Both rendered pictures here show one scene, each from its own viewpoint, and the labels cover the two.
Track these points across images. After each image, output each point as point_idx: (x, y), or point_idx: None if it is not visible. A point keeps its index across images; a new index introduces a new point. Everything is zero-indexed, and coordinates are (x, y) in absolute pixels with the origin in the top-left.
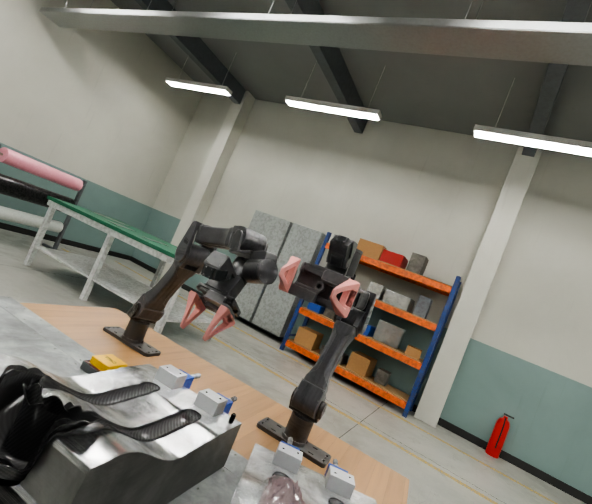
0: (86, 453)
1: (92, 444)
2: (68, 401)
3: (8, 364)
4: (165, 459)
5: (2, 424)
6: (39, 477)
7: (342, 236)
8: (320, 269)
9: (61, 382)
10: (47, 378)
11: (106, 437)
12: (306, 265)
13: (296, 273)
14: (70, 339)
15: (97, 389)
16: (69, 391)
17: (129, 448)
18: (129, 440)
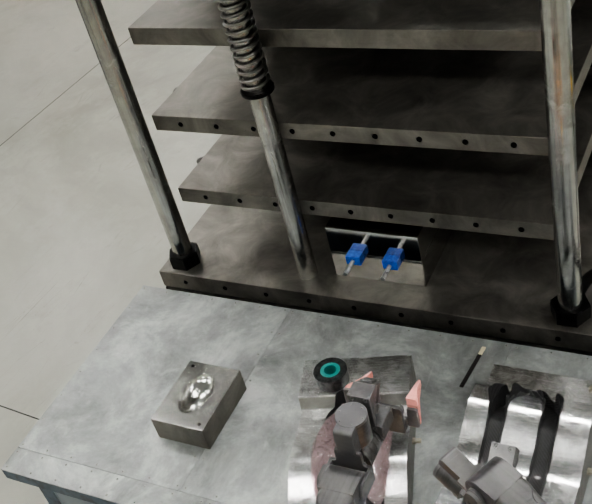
0: (483, 388)
1: (485, 392)
2: (523, 412)
3: (576, 414)
4: (458, 445)
5: (552, 419)
6: None
7: (367, 380)
8: (383, 404)
9: (562, 456)
10: (543, 408)
11: (484, 400)
12: (398, 406)
13: (406, 410)
14: None
15: (550, 488)
16: (549, 451)
17: (470, 404)
18: (477, 418)
